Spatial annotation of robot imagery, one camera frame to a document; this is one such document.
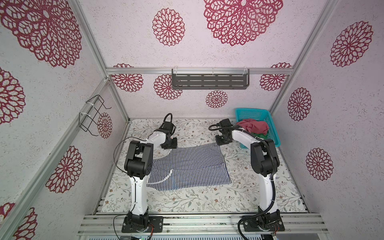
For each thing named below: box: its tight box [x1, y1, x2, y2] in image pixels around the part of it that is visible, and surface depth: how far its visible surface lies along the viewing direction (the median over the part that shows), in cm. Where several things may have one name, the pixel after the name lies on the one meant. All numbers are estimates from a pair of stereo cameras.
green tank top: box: [251, 132, 268, 140], surface depth 108 cm
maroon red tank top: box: [236, 118, 269, 135], surface depth 106 cm
